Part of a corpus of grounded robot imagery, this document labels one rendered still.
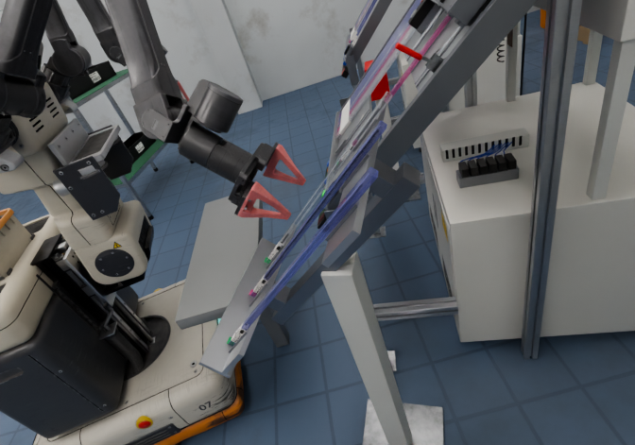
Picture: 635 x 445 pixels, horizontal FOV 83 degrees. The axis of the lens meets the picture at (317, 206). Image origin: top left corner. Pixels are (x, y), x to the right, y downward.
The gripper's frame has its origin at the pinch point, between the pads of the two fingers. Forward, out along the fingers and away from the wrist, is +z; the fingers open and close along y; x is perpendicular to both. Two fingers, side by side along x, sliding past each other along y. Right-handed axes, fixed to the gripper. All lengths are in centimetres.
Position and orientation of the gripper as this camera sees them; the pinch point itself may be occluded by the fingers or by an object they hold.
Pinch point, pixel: (293, 196)
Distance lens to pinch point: 61.1
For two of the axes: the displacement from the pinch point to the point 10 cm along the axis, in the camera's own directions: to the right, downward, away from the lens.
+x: -4.5, 6.3, 6.4
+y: 2.2, -6.2, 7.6
